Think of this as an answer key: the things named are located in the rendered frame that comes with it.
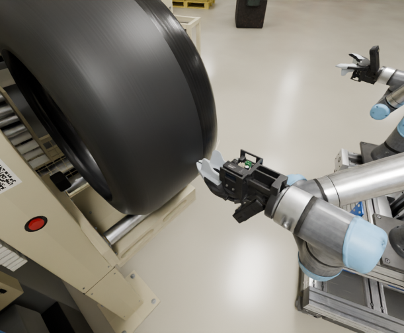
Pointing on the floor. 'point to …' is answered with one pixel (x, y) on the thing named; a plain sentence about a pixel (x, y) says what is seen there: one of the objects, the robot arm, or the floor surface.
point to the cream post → (48, 228)
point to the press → (250, 13)
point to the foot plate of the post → (120, 326)
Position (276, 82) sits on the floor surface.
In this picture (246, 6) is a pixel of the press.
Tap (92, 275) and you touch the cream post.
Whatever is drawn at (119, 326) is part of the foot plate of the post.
